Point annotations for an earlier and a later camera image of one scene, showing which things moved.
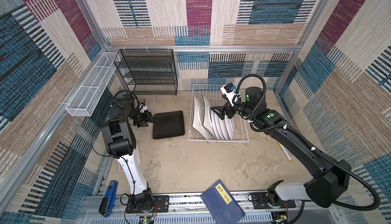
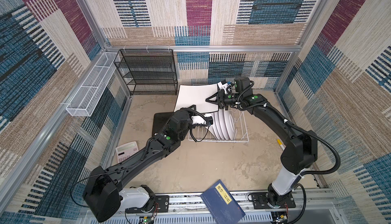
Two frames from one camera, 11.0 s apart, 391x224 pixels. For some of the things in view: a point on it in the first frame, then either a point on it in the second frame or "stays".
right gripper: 221,110 → 219,99
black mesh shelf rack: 148,72 stays
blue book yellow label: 221,204 stays
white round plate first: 215,127 stays
